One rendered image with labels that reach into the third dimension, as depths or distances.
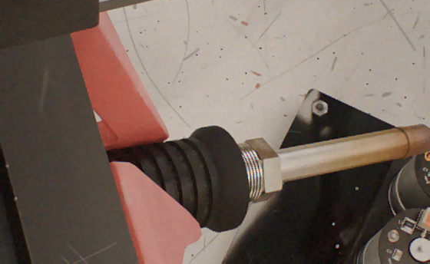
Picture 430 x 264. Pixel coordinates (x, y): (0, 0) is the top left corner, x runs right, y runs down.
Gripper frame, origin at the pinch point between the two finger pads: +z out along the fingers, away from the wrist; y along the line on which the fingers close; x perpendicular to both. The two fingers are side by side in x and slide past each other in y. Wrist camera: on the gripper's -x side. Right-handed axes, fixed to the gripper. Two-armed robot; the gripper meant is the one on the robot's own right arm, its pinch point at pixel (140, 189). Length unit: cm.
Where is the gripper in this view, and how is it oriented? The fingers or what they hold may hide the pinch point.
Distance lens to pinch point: 17.7
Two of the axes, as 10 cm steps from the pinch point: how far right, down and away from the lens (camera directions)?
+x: -8.4, 4.1, 3.6
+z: 4.5, 1.3, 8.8
